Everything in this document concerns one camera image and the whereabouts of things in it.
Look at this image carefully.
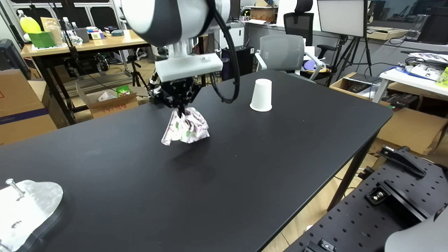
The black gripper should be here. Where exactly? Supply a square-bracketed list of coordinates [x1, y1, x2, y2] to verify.
[148, 77, 201, 118]

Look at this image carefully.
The white cloth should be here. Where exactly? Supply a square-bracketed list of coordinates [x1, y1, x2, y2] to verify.
[160, 106, 209, 146]

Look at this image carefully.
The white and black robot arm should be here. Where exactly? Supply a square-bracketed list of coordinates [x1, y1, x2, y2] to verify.
[120, 0, 230, 115]

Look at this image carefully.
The white upside-down paper cup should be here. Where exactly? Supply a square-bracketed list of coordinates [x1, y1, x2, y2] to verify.
[249, 78, 272, 112]

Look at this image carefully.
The wooden desk with black legs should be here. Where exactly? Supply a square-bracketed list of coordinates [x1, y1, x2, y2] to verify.
[20, 29, 148, 125]

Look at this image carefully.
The grey office chair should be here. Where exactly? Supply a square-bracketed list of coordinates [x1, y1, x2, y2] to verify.
[254, 34, 305, 71]

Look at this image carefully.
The black office chair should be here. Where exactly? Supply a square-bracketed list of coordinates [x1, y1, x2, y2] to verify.
[282, 0, 313, 46]

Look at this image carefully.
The whiteboard on tripod stand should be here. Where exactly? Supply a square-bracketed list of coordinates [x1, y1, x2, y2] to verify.
[316, 0, 372, 83]

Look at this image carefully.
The black perforated breadboard plate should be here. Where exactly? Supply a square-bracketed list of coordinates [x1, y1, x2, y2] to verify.
[286, 147, 448, 252]

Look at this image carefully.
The black camera tripod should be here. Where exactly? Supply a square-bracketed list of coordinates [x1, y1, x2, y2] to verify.
[127, 56, 145, 87]

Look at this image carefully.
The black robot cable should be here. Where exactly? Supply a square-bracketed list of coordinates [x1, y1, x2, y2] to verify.
[204, 0, 242, 105]

